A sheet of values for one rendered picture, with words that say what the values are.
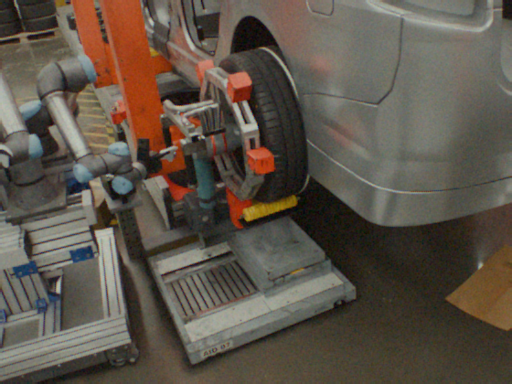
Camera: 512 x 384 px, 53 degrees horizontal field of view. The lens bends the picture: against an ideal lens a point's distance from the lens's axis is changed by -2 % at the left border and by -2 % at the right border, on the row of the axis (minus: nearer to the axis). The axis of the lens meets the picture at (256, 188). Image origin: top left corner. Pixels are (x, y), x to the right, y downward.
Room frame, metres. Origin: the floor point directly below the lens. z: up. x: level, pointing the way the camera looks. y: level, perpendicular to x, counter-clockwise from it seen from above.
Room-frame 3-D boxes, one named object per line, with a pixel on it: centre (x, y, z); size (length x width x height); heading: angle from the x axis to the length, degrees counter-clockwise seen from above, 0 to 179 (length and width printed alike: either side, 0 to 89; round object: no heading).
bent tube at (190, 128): (1.95, 0.17, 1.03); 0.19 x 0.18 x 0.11; 110
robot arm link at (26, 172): (1.77, 0.85, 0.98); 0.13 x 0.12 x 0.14; 119
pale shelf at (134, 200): (2.51, 0.74, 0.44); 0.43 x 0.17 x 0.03; 20
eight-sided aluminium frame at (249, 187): (2.08, 0.08, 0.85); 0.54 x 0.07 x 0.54; 20
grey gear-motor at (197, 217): (2.43, 0.18, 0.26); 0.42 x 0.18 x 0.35; 110
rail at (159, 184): (3.71, 0.91, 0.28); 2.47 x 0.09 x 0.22; 20
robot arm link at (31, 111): (2.26, 0.96, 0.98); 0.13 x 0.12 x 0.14; 126
